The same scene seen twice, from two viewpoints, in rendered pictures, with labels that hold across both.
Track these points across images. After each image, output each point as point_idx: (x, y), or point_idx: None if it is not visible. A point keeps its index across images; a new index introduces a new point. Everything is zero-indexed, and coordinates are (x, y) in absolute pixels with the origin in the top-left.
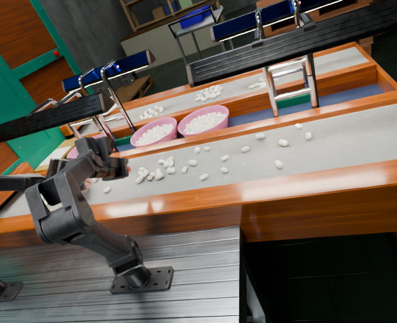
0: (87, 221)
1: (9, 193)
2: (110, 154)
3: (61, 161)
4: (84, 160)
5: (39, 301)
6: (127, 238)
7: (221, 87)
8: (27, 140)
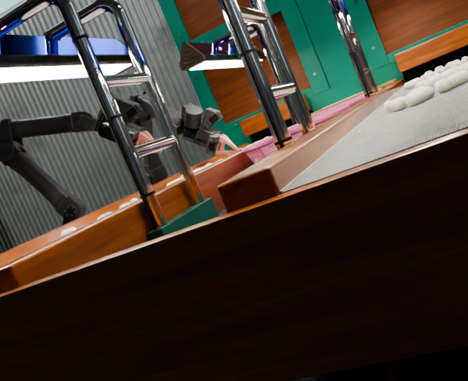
0: None
1: (266, 125)
2: (126, 122)
3: (185, 110)
4: (61, 117)
5: None
6: (66, 199)
7: None
8: (333, 65)
